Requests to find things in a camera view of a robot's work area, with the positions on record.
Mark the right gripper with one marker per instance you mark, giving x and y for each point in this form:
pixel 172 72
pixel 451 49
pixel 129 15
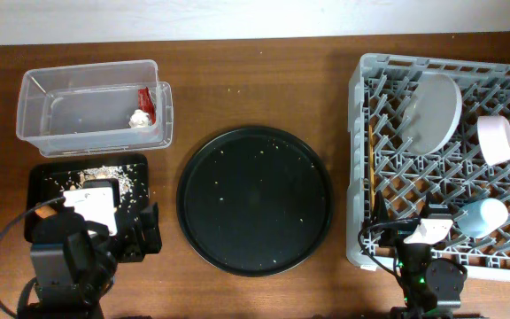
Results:
pixel 393 234

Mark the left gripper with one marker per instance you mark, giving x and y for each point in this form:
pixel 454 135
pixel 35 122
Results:
pixel 135 248

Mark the light blue cup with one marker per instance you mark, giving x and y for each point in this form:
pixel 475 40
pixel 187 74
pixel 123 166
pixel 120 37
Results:
pixel 480 218

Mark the orange carrot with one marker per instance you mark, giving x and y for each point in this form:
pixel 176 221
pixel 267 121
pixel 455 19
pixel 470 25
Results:
pixel 45 211

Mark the grey plate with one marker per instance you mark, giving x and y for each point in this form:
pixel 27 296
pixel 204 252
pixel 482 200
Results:
pixel 432 115

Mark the pink white bowl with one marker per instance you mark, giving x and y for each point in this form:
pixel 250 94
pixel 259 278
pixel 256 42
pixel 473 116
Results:
pixel 494 139

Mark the white napkin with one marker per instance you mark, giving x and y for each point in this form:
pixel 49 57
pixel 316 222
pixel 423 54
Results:
pixel 140 119

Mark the red sauce packet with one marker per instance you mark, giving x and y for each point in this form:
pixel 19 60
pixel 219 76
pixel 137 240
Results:
pixel 146 104

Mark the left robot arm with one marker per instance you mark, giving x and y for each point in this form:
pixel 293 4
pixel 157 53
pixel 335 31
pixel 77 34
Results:
pixel 76 252

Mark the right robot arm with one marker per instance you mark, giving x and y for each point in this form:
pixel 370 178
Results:
pixel 431 286

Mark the grey dishwasher rack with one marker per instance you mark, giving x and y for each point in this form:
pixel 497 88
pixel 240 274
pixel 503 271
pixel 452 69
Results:
pixel 379 91

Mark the food scraps and rice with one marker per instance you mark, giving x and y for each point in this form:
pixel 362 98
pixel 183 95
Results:
pixel 112 172

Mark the black rectangular tray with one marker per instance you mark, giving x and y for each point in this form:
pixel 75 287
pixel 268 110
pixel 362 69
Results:
pixel 51 180

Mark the round black tray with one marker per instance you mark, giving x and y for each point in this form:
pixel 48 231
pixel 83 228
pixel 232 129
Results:
pixel 255 201

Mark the clear plastic bin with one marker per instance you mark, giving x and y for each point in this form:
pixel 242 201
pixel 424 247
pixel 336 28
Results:
pixel 85 109

